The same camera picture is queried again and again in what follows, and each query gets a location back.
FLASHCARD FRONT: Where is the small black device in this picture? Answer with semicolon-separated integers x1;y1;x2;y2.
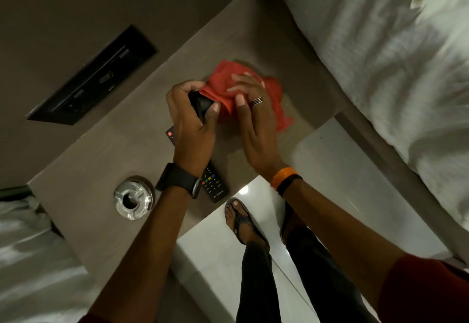
188;90;215;124

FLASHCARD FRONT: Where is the person's right forearm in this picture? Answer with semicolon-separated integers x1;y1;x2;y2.
282;178;408;309

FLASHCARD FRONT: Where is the person's left leg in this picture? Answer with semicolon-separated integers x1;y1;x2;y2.
224;200;274;323

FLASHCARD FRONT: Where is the black remote control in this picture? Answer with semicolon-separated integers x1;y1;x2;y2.
166;125;230;204

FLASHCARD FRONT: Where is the person's left hand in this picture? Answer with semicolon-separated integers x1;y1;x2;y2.
166;80;223;179

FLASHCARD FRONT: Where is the clear glass ashtray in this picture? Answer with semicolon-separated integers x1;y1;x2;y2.
113;178;155;221

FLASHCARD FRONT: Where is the person's right leg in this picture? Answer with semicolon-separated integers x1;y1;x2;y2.
280;202;379;323

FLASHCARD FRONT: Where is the red cleaning cloth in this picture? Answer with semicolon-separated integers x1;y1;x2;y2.
200;60;295;132

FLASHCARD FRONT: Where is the brown bed base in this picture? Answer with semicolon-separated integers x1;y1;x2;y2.
334;111;469;265

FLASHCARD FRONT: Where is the white bed sheet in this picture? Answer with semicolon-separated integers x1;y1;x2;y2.
0;196;101;323

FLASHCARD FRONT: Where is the black wristband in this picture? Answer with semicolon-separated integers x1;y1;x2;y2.
276;174;303;198

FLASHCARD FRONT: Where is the white bed duvet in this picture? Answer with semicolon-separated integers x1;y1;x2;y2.
278;0;469;232

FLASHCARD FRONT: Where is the red shirt sleeve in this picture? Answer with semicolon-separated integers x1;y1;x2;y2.
377;253;469;323

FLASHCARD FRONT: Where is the black wall switch panel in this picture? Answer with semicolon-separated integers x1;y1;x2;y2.
26;25;158;126

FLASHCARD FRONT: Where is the orange wristband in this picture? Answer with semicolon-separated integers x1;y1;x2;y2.
270;167;298;191

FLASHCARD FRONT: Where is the black wristwatch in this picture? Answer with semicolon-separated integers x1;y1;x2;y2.
155;162;202;199

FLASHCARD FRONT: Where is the person's left forearm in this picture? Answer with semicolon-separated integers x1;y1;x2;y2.
87;184;199;323

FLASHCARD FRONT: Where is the person's right hand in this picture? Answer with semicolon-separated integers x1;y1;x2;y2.
226;72;294;182

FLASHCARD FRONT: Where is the black sandal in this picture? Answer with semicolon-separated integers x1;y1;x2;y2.
224;198;270;251

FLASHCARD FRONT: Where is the person's leg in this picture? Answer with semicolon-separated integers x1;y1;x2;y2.
280;202;379;323
224;200;274;323

